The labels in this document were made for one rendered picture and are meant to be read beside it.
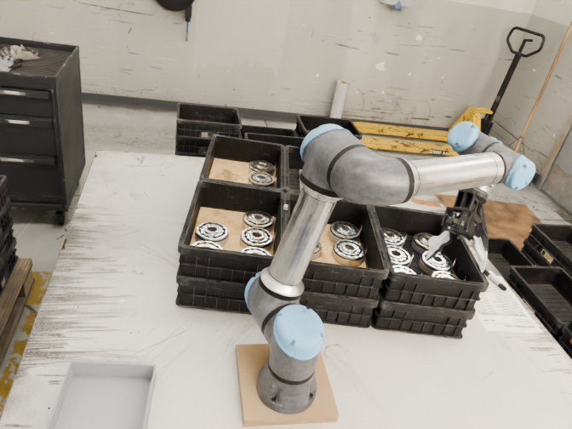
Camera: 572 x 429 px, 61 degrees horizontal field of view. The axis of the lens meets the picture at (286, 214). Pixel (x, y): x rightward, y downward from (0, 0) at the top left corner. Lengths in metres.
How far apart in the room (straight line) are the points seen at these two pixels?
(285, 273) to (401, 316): 0.50
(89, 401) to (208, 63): 3.78
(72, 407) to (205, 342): 0.36
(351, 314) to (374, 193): 0.61
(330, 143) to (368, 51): 3.94
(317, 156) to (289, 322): 0.38
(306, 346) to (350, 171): 0.41
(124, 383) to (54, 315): 0.32
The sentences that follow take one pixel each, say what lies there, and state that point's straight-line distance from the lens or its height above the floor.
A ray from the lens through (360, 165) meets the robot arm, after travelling 0.96.
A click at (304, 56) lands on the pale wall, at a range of 4.79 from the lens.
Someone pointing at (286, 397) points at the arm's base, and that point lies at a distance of 1.22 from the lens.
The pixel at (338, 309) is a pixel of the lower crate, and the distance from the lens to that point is 1.49.
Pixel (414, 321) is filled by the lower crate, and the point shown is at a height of 0.76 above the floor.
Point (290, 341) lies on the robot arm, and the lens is 1.11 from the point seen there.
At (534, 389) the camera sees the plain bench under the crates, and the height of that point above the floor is 0.70.
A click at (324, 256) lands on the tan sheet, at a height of 0.83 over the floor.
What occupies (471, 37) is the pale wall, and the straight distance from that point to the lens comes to 5.34.
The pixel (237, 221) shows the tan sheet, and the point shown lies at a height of 0.83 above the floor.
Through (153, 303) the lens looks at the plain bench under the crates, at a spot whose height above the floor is 0.70.
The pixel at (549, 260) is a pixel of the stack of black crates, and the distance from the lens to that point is 3.01.
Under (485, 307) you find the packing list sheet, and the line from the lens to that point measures 1.85.
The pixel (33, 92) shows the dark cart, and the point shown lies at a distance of 2.73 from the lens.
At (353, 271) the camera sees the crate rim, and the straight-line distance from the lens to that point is 1.38.
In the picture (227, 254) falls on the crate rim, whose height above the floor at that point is 0.92.
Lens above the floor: 1.73
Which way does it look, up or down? 31 degrees down
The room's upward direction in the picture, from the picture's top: 11 degrees clockwise
